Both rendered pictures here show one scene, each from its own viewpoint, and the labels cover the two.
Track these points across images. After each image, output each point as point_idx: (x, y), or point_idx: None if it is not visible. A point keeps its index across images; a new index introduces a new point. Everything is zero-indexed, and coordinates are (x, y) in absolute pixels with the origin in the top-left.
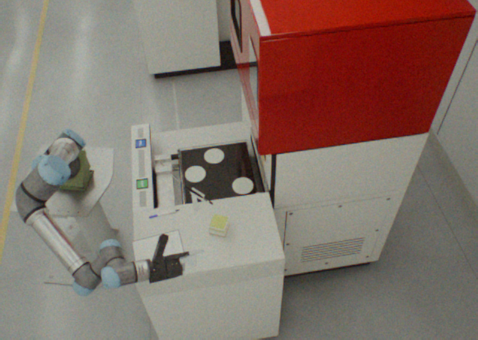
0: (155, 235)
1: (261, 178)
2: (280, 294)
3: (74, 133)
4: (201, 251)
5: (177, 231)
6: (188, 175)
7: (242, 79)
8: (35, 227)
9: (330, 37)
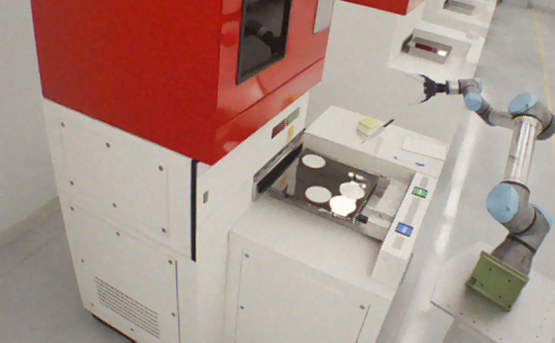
0: (422, 154)
1: (287, 164)
2: None
3: (501, 196)
4: (408, 72)
5: (402, 148)
6: (360, 192)
7: (278, 98)
8: None
9: None
